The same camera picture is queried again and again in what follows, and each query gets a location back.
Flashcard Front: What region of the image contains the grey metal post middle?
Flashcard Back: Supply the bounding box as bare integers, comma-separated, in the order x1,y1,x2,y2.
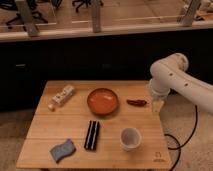
91,0,101,33

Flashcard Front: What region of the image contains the white tube package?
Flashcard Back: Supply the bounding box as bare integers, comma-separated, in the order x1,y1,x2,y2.
48,85,75,111

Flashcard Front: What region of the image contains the white paper cup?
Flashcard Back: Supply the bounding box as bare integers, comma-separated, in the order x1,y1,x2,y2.
120,127,142,151

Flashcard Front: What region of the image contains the black striped rectangular block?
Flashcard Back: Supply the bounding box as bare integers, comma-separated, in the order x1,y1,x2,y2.
84,121,100,151

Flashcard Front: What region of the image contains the black office chair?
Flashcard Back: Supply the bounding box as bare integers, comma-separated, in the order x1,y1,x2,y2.
0,0,49,30

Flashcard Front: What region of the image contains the grey metal post left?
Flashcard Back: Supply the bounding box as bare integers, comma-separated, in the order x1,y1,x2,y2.
15,0,39,37

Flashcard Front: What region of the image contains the red chili pepper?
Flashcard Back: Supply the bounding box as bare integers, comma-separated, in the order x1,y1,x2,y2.
126,99,147,107

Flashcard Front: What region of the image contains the orange ceramic bowl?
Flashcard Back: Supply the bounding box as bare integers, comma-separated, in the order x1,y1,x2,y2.
87,88,119,116

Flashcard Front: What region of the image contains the blue sponge cloth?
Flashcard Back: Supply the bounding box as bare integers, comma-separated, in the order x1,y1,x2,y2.
50,139,76,163

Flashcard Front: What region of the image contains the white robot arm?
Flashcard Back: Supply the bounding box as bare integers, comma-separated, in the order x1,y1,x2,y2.
148,53,213,118

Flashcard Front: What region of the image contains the grey metal post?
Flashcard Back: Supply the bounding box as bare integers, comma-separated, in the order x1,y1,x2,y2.
15,0,39,37
181,0,201,27
91,0,101,33

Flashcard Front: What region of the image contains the black office chair base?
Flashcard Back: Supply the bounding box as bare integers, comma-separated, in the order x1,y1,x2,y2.
72,0,104,13

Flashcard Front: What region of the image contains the black cable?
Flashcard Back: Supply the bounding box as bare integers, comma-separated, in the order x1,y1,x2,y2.
164,105,199,171

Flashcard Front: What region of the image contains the grey metal post right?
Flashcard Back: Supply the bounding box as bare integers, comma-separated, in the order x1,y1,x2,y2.
181,0,201,27

